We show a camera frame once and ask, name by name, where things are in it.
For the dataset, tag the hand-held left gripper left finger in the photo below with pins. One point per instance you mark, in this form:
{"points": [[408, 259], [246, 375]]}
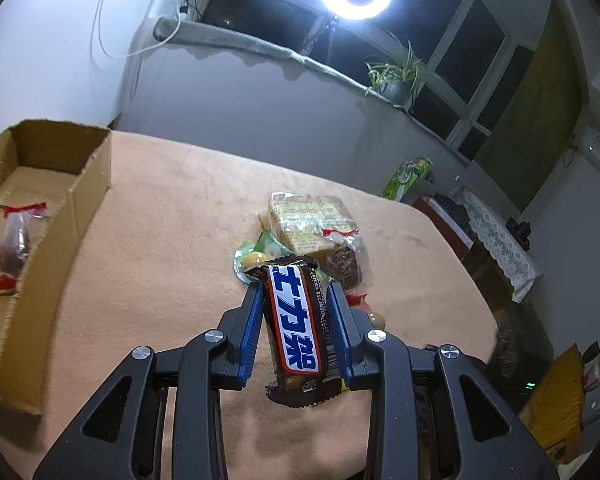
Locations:
{"points": [[250, 330]]}

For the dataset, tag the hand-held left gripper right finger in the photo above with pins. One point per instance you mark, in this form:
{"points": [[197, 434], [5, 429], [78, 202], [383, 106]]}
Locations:
{"points": [[341, 330]]}

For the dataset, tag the brown chocolate bar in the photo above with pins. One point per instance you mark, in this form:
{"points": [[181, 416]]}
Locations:
{"points": [[295, 330]]}

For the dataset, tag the dark snack packet red ends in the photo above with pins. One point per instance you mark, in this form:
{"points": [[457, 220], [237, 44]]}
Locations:
{"points": [[12, 245], [342, 262]]}

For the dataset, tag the yellow jelly candy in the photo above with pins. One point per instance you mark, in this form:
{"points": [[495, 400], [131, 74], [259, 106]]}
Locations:
{"points": [[253, 259], [378, 320]]}

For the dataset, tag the green snack packet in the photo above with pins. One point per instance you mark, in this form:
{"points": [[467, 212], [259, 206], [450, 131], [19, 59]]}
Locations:
{"points": [[272, 247]]}

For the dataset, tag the sandwich cake packet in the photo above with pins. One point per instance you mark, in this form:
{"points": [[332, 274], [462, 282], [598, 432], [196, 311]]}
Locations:
{"points": [[305, 220]]}

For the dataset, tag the cardboard box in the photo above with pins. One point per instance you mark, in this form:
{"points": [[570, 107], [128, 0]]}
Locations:
{"points": [[55, 260]]}

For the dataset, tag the dark red cabinet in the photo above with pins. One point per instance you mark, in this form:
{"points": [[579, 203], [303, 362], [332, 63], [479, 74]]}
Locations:
{"points": [[450, 225]]}

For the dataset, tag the green snack bag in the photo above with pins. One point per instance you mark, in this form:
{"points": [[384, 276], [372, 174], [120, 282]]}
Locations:
{"points": [[405, 177]]}

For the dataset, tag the lace-covered side table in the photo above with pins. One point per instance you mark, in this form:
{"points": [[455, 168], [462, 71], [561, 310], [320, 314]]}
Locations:
{"points": [[495, 240]]}

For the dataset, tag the yellow wooden crate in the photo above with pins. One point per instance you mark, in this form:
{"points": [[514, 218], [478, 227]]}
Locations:
{"points": [[555, 410]]}

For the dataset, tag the potted spider plant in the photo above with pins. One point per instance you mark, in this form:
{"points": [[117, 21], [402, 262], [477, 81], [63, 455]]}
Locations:
{"points": [[395, 87]]}

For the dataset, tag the small potted plant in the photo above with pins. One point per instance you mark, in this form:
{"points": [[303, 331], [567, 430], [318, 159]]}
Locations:
{"points": [[597, 365]]}

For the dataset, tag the olive curtain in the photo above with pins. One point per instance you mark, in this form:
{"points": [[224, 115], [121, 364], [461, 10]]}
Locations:
{"points": [[530, 125]]}

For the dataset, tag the grey cloth roll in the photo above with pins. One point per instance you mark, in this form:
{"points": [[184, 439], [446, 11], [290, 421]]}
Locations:
{"points": [[230, 40]]}

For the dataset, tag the window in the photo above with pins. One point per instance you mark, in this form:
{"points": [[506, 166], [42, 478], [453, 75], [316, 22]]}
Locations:
{"points": [[270, 10]]}

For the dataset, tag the black camera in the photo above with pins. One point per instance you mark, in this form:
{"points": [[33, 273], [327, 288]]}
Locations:
{"points": [[519, 232]]}

